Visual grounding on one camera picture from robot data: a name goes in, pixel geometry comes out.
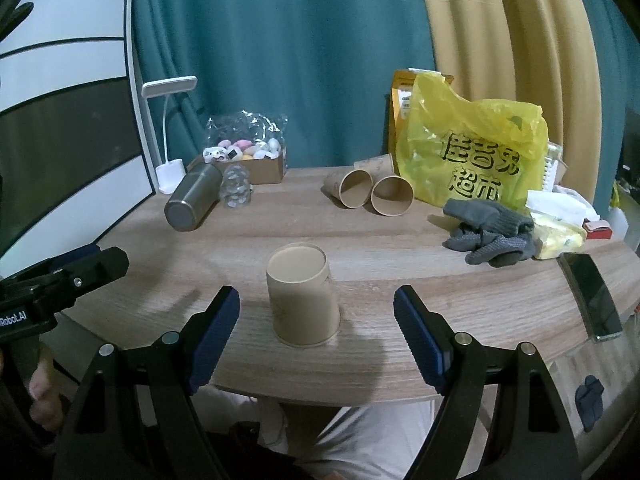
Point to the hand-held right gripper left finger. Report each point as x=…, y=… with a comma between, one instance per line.
x=216, y=340

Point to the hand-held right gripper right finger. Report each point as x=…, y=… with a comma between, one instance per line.
x=419, y=340

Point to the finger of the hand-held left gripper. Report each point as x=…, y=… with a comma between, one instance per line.
x=95, y=270

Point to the brown paper cup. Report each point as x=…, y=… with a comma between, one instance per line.
x=392, y=196
x=352, y=190
x=300, y=305

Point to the person's left hand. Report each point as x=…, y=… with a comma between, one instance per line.
x=46, y=395

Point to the person's white clothing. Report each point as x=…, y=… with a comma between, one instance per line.
x=370, y=435

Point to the grey knitted glove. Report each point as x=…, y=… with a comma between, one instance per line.
x=482, y=212
x=500, y=250

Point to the stainless steel tumbler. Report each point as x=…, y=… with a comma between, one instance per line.
x=192, y=197

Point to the white black striped panel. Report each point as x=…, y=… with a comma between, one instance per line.
x=65, y=120

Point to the clear plastic bottle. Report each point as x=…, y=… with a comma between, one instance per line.
x=236, y=186

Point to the yellow plastic packet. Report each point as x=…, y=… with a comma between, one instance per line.
x=557, y=237

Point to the brown cardboard box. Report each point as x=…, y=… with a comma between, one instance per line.
x=265, y=171

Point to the black smartphone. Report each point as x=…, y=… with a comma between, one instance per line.
x=592, y=295

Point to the dark blue cloth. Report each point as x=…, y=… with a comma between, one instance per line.
x=589, y=402

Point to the pile of small colourful toys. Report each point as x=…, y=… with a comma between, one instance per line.
x=240, y=150

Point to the white tissue pack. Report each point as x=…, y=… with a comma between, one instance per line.
x=560, y=205

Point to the white desk lamp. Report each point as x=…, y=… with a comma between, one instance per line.
x=167, y=86

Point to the yellow plastic shopping bag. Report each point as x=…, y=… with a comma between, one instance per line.
x=465, y=135

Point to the small red box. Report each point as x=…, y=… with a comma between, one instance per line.
x=598, y=230

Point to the clear plastic bag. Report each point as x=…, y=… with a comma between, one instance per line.
x=250, y=125

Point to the white green packet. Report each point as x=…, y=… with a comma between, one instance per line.
x=554, y=167

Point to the orange paper packet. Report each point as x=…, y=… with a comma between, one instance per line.
x=401, y=105

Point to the teal curtain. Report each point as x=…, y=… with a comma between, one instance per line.
x=612, y=85
x=300, y=50

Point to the yellow curtain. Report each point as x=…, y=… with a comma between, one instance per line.
x=500, y=35

